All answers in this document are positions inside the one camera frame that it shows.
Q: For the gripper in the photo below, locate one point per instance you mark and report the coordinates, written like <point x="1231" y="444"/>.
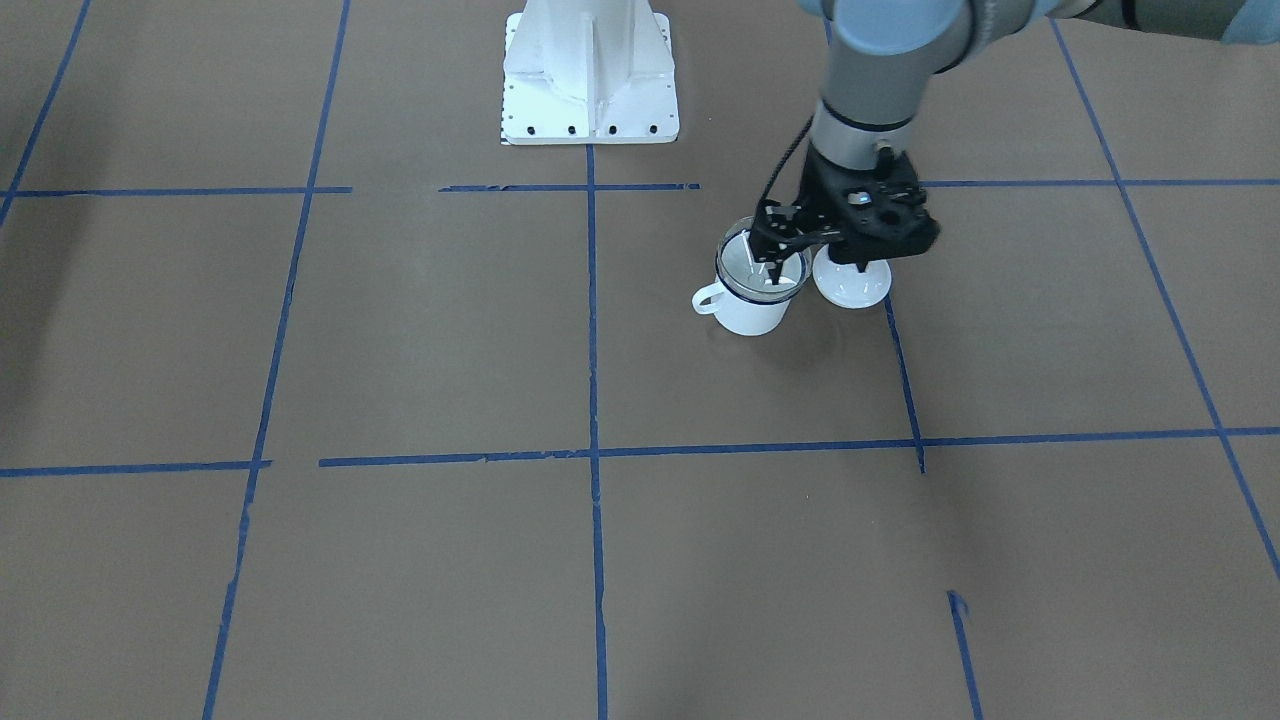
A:
<point x="822" y="192"/>

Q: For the white enamel mug lid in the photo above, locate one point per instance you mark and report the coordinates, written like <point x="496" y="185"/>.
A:
<point x="849" y="286"/>

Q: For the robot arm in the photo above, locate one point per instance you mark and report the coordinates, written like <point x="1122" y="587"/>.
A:
<point x="883" y="54"/>

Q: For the white enamel mug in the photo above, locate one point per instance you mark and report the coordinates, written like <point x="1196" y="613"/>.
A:
<point x="734" y="314"/>

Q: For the white camera stand base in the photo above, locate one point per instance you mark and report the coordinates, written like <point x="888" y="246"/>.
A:
<point x="577" y="72"/>

